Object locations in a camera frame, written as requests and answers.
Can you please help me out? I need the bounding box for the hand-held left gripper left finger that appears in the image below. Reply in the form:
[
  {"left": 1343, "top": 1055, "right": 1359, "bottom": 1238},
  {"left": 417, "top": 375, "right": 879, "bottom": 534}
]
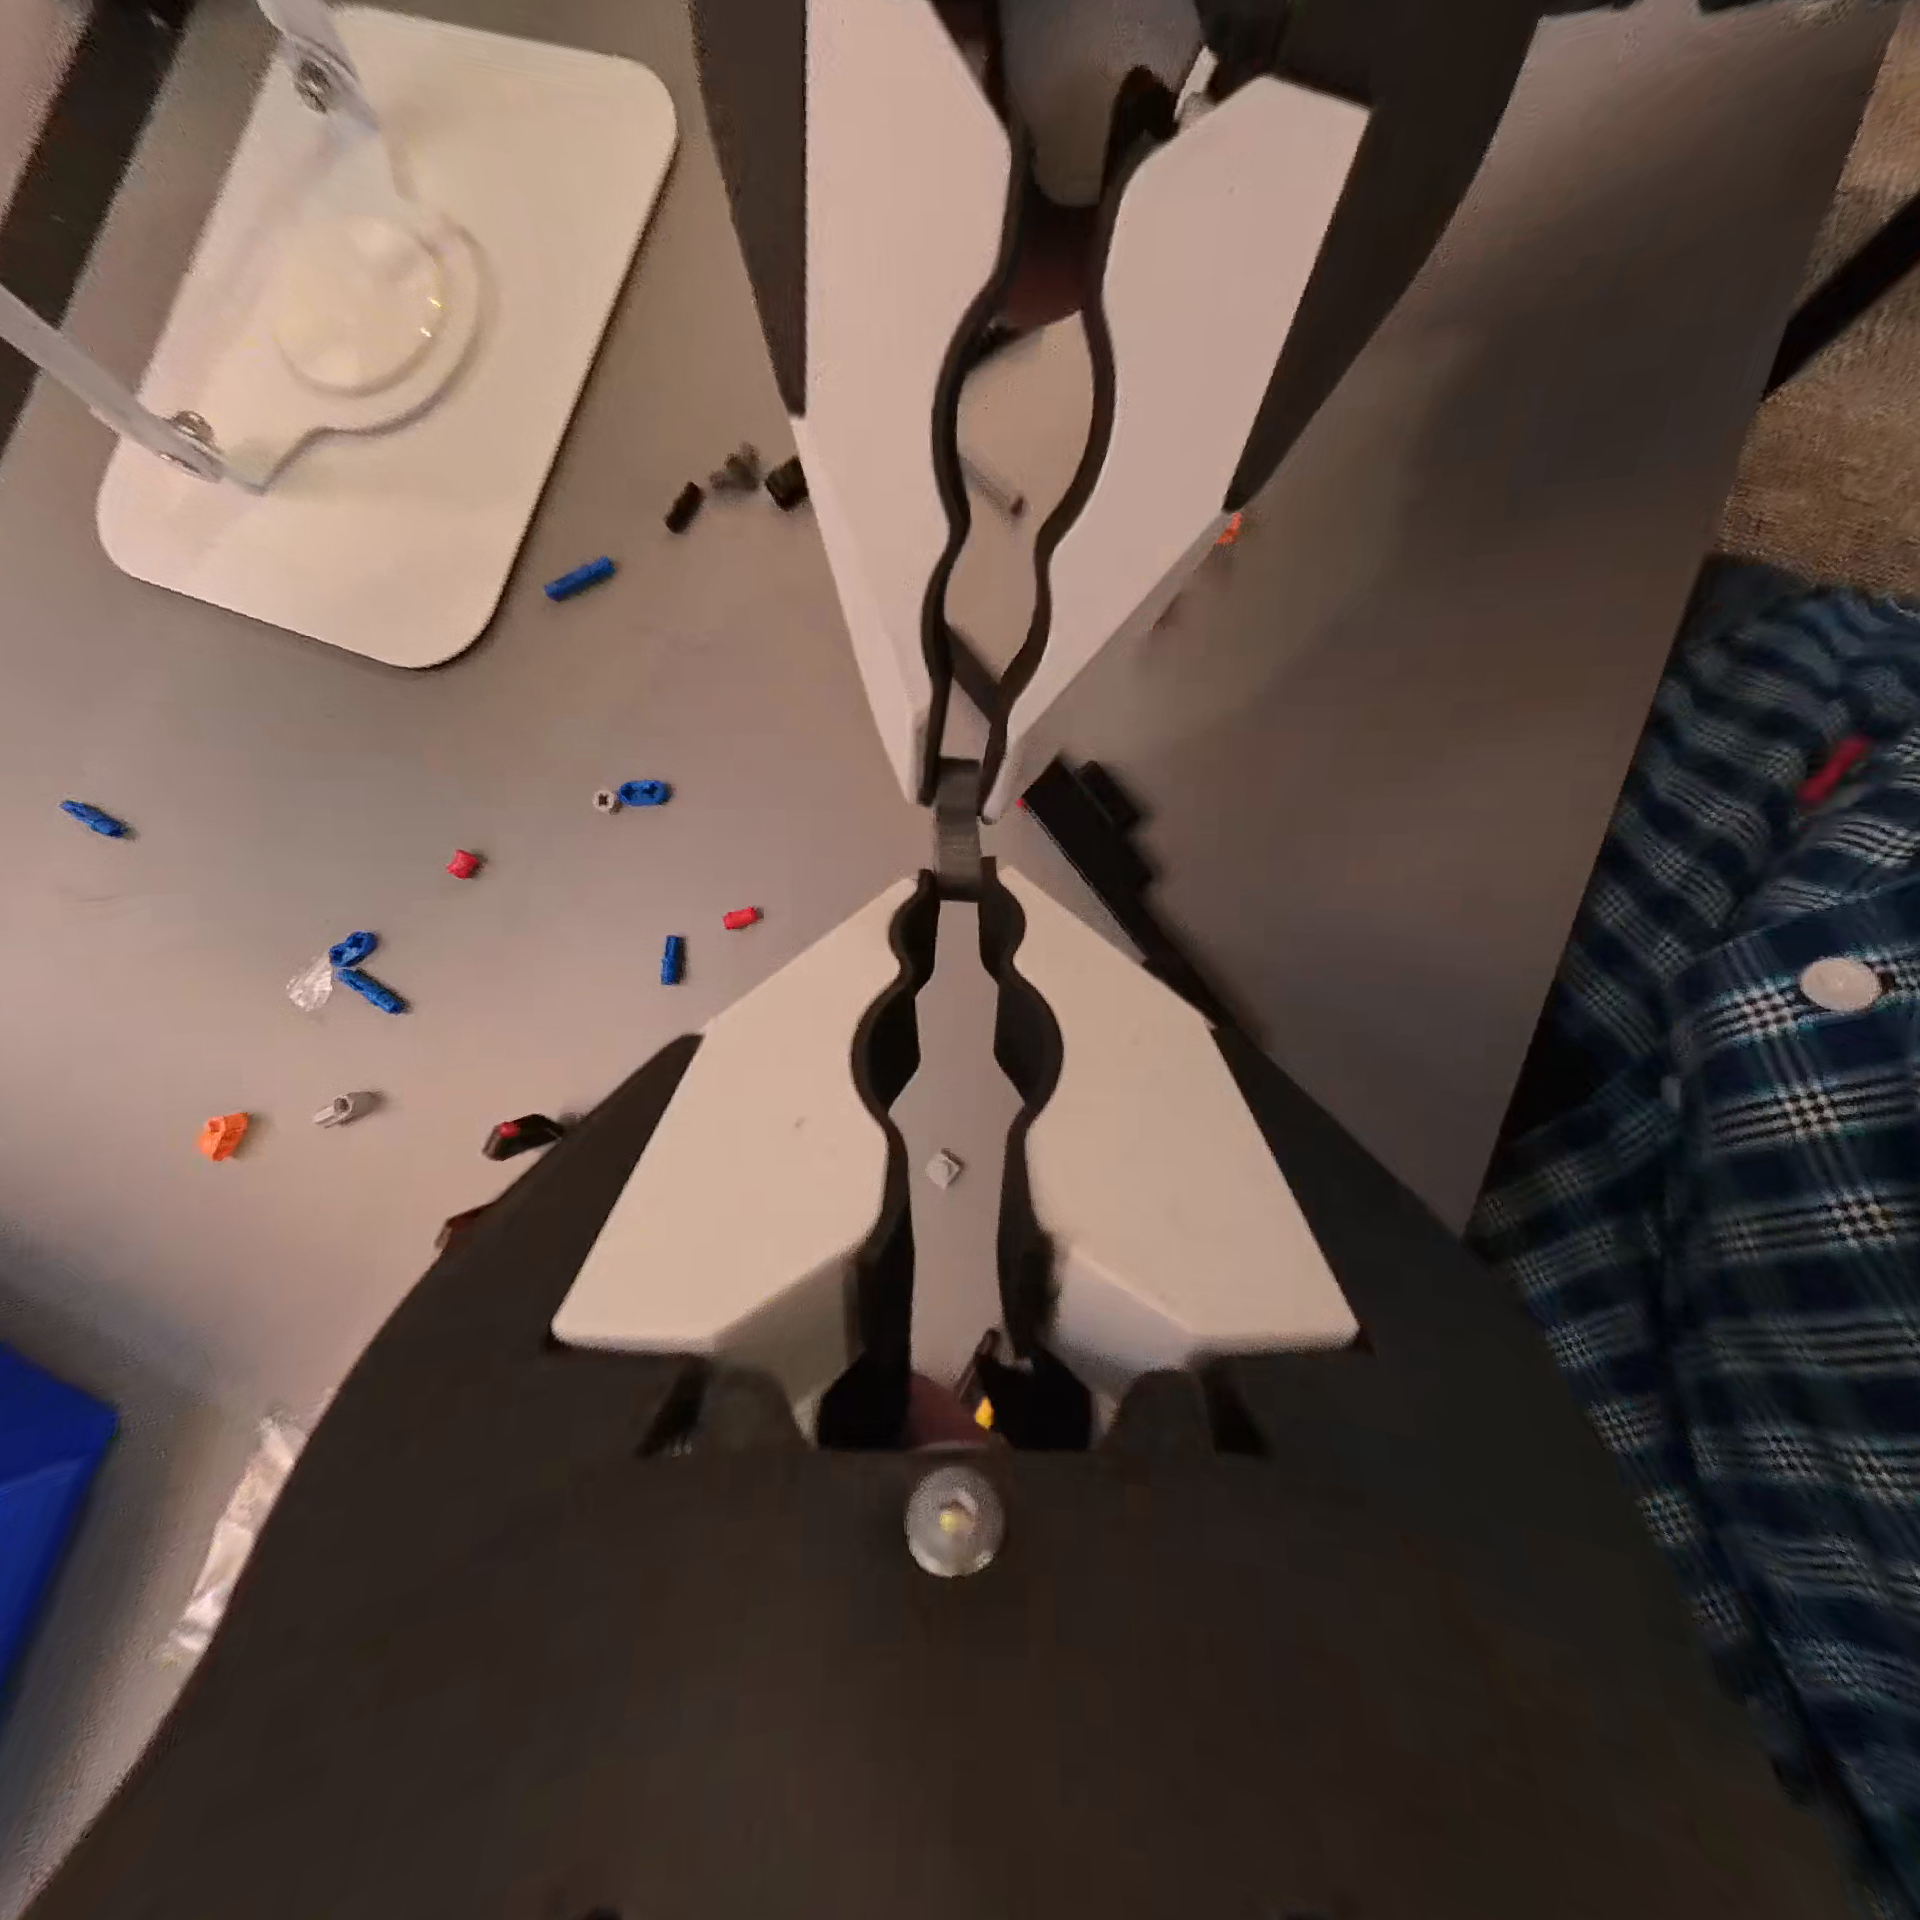
[{"left": 553, "top": 867, "right": 945, "bottom": 1446}]

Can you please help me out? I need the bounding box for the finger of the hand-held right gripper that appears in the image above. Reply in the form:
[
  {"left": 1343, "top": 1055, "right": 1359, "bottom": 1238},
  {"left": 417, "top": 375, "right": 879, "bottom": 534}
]
[
  {"left": 793, "top": 0, "right": 1038, "bottom": 811},
  {"left": 980, "top": 72, "right": 1376, "bottom": 820}
]

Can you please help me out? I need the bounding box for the clear acrylic magnifier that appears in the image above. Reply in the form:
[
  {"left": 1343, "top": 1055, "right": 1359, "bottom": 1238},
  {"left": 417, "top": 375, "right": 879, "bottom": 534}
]
[{"left": 0, "top": 0, "right": 491, "bottom": 496}]

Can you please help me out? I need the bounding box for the black lego beam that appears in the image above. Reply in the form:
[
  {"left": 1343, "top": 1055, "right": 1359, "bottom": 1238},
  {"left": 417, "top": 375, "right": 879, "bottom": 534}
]
[{"left": 936, "top": 631, "right": 1203, "bottom": 999}]

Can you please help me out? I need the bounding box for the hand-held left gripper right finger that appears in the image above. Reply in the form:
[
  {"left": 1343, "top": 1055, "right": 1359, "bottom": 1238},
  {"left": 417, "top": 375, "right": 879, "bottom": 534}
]
[{"left": 979, "top": 860, "right": 1363, "bottom": 1387}]

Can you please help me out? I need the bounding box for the white stand base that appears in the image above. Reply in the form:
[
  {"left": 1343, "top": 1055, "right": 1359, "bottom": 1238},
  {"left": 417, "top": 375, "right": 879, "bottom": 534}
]
[{"left": 97, "top": 6, "right": 679, "bottom": 672}]

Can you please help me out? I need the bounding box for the clear plastic bag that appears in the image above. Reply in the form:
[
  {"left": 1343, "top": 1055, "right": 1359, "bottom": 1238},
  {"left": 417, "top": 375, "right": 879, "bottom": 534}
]
[{"left": 156, "top": 1401, "right": 339, "bottom": 1670}]

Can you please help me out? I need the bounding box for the person's blue plaid shirt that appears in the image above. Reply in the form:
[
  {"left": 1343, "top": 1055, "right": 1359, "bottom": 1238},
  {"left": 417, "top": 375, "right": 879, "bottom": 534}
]
[{"left": 1466, "top": 554, "right": 1920, "bottom": 1920}]

